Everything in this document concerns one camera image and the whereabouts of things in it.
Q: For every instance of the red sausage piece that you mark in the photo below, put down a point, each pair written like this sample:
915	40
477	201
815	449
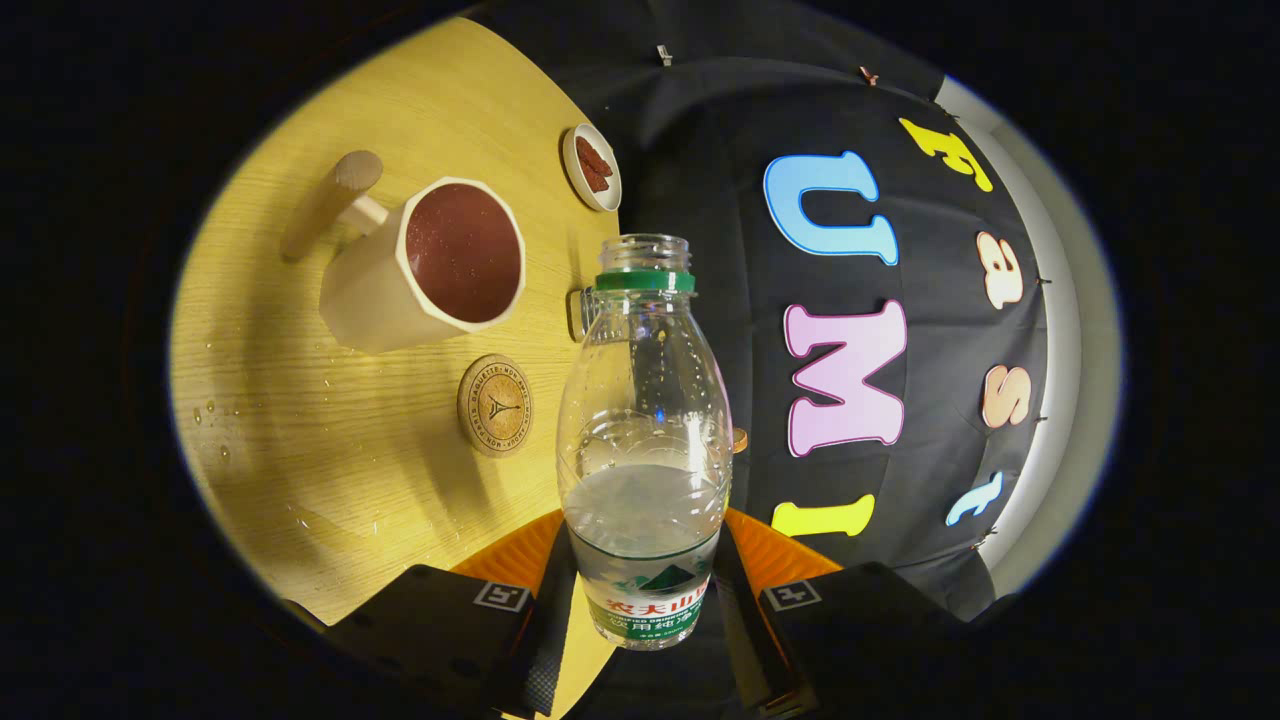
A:
595	155
592	180

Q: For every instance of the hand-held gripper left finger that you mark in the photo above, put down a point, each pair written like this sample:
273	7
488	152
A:
545	650

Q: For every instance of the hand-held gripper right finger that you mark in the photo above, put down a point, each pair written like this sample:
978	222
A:
750	650

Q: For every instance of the small white plate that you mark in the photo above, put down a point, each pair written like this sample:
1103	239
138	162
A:
568	165

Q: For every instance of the clear plastic juice bottle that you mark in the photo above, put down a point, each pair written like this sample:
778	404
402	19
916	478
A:
640	420

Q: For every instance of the wooden table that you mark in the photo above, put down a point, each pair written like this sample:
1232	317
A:
300	420

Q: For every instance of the clear patterned drinking glass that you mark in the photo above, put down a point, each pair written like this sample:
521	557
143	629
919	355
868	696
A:
580	312

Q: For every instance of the round cork coaster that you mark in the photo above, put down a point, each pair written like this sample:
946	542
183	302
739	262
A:
495	405

